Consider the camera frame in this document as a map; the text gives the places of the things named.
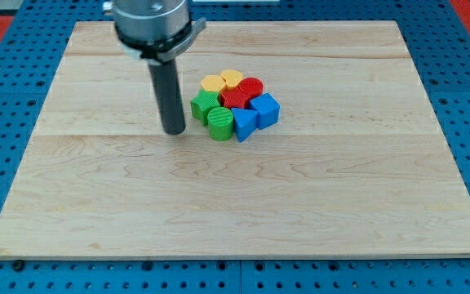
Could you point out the green star block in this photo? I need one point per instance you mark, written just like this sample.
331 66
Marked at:
203 103

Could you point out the blue cube block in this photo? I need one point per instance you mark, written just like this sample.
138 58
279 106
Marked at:
267 108

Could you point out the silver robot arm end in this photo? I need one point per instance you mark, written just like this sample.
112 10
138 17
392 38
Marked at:
155 30

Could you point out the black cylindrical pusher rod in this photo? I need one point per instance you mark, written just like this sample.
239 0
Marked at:
166 87

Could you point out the red cylinder block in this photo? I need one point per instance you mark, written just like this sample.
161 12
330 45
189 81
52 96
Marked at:
252 86

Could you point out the red hexagon block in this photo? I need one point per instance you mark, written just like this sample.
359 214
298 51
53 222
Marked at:
234 99

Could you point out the light wooden board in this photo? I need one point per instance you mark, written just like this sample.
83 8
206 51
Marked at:
356 167

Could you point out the yellow hexagon block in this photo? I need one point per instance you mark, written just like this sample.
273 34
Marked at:
213 83

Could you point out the blue triangle block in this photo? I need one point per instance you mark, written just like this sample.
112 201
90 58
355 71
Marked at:
245 122

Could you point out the yellow heart block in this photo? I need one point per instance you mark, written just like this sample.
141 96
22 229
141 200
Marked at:
232 78

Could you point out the green cylinder block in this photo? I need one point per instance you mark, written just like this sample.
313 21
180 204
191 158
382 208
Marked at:
220 123

